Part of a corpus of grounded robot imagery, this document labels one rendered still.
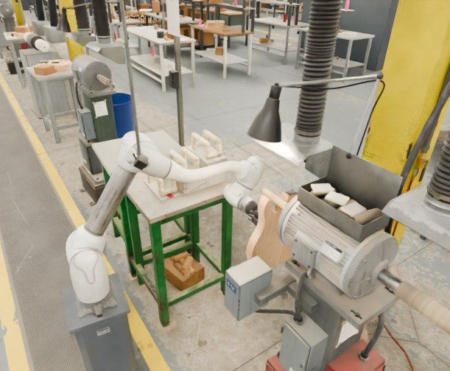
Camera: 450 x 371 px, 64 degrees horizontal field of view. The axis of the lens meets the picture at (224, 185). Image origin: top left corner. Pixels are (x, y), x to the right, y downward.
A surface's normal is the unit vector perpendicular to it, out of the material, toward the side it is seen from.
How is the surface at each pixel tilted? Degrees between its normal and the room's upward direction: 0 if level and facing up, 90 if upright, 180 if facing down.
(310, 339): 0
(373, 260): 83
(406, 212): 38
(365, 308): 0
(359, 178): 90
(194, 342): 0
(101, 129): 90
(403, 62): 90
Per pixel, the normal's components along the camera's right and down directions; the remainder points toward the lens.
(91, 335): 0.44, 0.48
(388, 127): -0.83, 0.28
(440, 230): -0.50, -0.50
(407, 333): 0.02, -0.85
